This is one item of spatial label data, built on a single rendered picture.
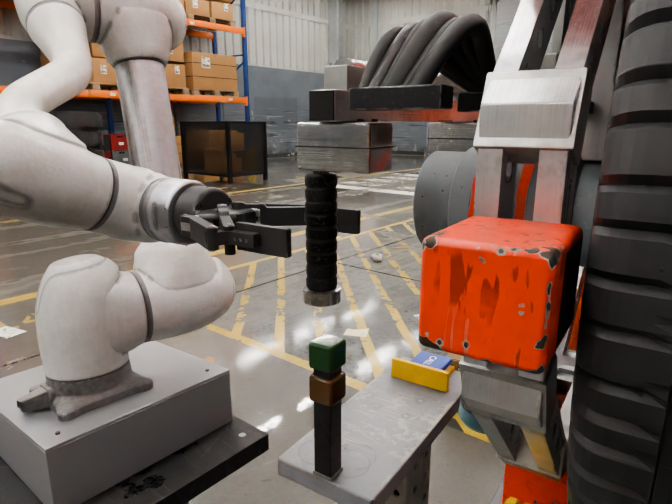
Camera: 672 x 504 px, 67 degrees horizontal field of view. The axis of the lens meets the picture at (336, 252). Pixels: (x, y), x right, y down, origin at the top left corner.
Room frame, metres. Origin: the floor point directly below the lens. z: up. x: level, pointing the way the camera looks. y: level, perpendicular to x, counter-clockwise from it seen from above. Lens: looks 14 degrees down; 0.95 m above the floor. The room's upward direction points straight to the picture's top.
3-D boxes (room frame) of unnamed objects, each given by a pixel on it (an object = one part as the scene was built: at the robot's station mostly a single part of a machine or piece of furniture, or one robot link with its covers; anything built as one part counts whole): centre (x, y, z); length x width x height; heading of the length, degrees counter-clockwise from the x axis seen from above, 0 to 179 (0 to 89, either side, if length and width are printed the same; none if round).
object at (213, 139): (8.94, 1.92, 0.49); 1.27 x 0.88 x 0.97; 50
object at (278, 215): (0.66, 0.08, 0.83); 0.11 x 0.01 x 0.04; 98
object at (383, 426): (0.82, -0.10, 0.44); 0.43 x 0.17 x 0.03; 146
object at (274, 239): (0.52, 0.08, 0.83); 0.07 x 0.01 x 0.03; 56
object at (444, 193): (0.61, -0.21, 0.85); 0.21 x 0.14 x 0.14; 56
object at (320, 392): (0.65, 0.01, 0.59); 0.04 x 0.04 x 0.04; 56
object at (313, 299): (0.56, 0.02, 0.83); 0.04 x 0.04 x 0.16
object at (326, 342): (0.65, 0.01, 0.64); 0.04 x 0.04 x 0.04; 56
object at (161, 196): (0.69, 0.21, 0.83); 0.09 x 0.06 x 0.09; 146
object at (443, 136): (0.83, -0.20, 0.93); 0.09 x 0.05 x 0.05; 56
